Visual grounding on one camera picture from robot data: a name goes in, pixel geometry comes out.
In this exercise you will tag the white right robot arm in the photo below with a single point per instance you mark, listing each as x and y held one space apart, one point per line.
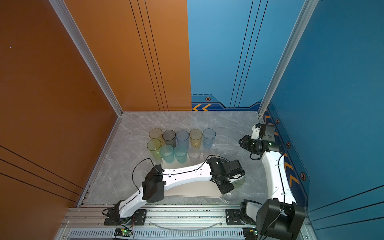
280 217

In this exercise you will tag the grey smoked cup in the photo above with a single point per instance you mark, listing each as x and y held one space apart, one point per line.
169 137

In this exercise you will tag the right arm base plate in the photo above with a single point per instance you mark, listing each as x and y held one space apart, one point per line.
235 217

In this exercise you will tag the yellow tinted cup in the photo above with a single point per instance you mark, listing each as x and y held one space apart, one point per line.
196 138

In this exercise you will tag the light blue cup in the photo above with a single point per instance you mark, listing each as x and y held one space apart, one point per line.
182 137
208 138

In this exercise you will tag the light blue cup right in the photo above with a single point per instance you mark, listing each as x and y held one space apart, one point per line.
208 138

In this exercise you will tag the cream rectangular tray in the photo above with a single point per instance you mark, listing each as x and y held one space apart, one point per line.
196 189

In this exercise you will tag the aluminium corner post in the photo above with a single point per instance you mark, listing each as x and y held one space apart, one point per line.
74 32
295 36

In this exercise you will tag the teal textured cup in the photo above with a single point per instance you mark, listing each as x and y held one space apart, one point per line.
180 153
167 153

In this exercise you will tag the clear faceted cup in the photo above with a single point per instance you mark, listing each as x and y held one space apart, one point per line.
209 152

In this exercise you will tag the left green circuit board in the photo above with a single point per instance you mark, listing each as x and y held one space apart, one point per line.
123 234

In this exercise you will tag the right circuit board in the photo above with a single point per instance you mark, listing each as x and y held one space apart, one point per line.
250 234

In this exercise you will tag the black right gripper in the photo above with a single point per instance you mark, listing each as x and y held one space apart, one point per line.
245 143

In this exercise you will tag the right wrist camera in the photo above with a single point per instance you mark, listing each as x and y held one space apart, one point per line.
256 131

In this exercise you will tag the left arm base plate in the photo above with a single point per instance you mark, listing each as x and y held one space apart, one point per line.
137 219

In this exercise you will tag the teal textured cup front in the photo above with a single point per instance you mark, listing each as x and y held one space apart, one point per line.
180 153

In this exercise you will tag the yellow-brown tinted cup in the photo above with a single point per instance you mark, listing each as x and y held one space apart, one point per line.
156 133

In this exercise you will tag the right aluminium corner post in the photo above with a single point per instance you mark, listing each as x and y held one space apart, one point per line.
295 36

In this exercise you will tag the light blue cup left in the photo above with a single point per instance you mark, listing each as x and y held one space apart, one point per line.
182 137

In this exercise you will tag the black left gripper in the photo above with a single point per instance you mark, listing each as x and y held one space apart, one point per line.
227 189

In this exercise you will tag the clear textured cup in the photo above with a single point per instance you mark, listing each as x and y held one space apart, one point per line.
194 153

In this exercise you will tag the green tinted cup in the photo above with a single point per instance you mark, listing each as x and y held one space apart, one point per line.
154 146

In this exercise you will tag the left aluminium corner post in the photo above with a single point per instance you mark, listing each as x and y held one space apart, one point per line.
74 32

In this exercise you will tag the light green cup right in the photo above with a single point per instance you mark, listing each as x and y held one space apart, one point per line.
239 182

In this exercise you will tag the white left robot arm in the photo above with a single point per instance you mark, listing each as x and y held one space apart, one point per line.
152 190

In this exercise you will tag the clear cup front right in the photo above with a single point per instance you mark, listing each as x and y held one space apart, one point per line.
228 198

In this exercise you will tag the aluminium front rail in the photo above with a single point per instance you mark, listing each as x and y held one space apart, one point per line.
163 222

